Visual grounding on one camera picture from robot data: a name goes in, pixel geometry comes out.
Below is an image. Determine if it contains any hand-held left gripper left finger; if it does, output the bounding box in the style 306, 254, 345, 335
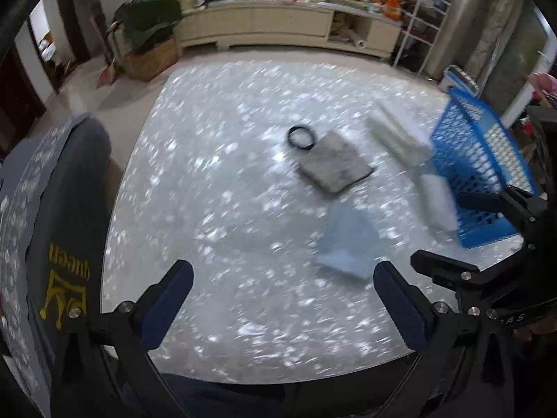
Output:
50, 259, 194, 418

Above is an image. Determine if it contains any grey cloth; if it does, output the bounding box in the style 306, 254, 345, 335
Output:
297, 130, 375, 195

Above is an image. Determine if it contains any white smooth cloth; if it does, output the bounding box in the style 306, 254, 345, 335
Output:
415, 173, 460, 232

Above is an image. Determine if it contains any green potted plant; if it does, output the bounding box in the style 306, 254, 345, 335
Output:
107, 0, 183, 53

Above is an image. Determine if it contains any person's right hand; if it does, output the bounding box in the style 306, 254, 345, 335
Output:
513, 313, 557, 349

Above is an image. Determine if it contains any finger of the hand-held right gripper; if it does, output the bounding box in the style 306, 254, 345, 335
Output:
411, 249, 497, 297
458, 186, 547, 227

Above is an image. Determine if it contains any light blue cloth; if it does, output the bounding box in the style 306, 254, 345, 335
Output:
314, 207, 381, 281

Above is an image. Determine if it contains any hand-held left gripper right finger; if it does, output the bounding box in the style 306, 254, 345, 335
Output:
373, 260, 505, 418

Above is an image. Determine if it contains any white metal rack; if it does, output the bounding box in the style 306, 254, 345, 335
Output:
392, 0, 453, 75

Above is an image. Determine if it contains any blue plastic basket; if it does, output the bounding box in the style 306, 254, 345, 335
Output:
429, 88, 538, 249

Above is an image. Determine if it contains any blue and white storage box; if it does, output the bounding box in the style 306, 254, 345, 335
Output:
439, 64, 481, 96

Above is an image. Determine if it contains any wicker basket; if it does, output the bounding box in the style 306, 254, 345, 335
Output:
117, 37, 180, 81

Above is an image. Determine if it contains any white waffle towel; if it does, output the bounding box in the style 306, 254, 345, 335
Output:
366, 101, 433, 166

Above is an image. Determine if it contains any black hair band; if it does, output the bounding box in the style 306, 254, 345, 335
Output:
287, 125, 316, 151

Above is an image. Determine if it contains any cream low cabinet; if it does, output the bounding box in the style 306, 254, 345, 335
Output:
174, 0, 403, 59

